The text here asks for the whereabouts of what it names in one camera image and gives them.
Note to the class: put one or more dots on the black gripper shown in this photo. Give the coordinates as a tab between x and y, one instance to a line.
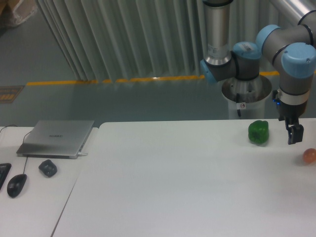
290	107

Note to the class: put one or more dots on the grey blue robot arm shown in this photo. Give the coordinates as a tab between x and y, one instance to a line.
280	63

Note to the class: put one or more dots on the orange round fruit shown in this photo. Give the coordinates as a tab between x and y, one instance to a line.
309	155

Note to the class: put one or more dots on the green bell pepper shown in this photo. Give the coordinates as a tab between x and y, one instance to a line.
258	132

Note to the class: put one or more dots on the grey-green curtain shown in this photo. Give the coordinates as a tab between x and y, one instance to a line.
125	39

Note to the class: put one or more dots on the silver laptop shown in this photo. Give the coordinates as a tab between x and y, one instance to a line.
56	139

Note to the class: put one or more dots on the black earbuds case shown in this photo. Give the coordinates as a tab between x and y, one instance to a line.
48	168

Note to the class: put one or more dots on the black computer mouse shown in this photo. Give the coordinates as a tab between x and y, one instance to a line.
16	185

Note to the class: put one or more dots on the black keyboard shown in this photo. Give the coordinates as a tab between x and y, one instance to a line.
4	170

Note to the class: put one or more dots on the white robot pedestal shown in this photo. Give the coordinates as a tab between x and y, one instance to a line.
246	98

